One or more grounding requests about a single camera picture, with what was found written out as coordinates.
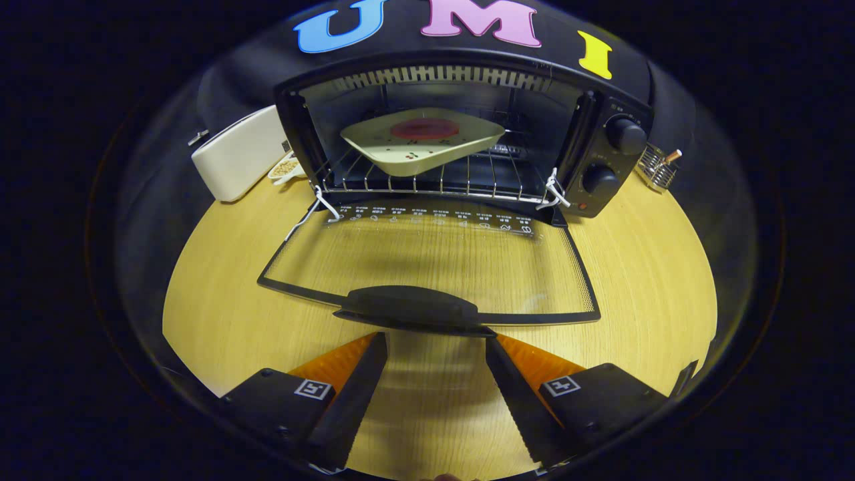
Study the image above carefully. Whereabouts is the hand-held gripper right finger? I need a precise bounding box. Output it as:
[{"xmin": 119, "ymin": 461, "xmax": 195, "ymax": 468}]
[{"xmin": 484, "ymin": 334, "xmax": 669, "ymax": 468}]

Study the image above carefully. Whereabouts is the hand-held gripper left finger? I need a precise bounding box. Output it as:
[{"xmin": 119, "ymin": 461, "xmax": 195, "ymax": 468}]
[{"xmin": 217, "ymin": 332, "xmax": 389, "ymax": 472}]

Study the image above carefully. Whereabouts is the cream square plate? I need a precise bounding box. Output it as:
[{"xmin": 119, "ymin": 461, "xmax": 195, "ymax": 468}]
[{"xmin": 340, "ymin": 108, "xmax": 506, "ymax": 178}]

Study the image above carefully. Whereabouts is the black toaster oven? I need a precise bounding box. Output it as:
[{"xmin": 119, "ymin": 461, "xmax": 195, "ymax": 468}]
[{"xmin": 257, "ymin": 48, "xmax": 655, "ymax": 338}]

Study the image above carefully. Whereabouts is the pink ham slice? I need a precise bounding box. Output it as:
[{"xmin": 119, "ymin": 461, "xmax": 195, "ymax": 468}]
[{"xmin": 391, "ymin": 118, "xmax": 460, "ymax": 141}]

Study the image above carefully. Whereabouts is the white bread toaster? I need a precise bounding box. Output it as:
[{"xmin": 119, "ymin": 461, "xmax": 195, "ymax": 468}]
[{"xmin": 191, "ymin": 104, "xmax": 292, "ymax": 203}]

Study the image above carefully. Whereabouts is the dark grey stand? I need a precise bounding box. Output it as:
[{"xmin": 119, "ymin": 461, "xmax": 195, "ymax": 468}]
[{"xmin": 671, "ymin": 361, "xmax": 699, "ymax": 398}]

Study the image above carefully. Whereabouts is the small dish of beans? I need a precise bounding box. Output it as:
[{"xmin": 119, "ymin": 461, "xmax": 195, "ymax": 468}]
[{"xmin": 268, "ymin": 152, "xmax": 308, "ymax": 186}]

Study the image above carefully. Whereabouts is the black backdrop cloth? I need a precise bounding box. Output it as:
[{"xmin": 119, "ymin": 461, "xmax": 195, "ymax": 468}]
[{"xmin": 114, "ymin": 0, "xmax": 759, "ymax": 375}]

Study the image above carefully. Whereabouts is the metal wire basket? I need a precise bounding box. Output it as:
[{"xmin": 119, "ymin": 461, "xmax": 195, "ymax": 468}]
[{"xmin": 635, "ymin": 144, "xmax": 679, "ymax": 191}]

